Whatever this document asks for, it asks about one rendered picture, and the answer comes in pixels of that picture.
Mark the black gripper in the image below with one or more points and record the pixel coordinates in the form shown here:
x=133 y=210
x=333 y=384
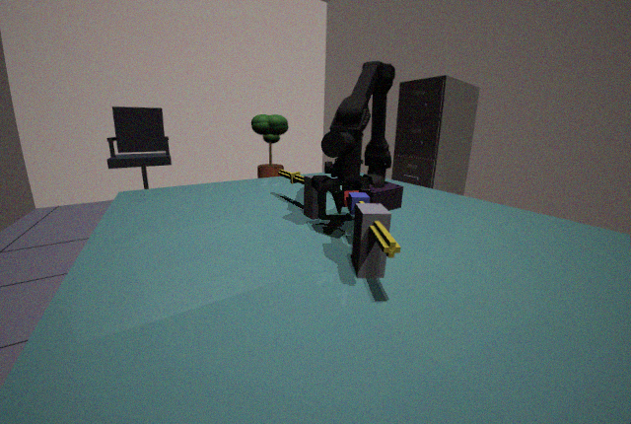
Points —
x=348 y=174

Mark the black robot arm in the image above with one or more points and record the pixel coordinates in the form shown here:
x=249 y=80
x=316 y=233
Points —
x=346 y=130

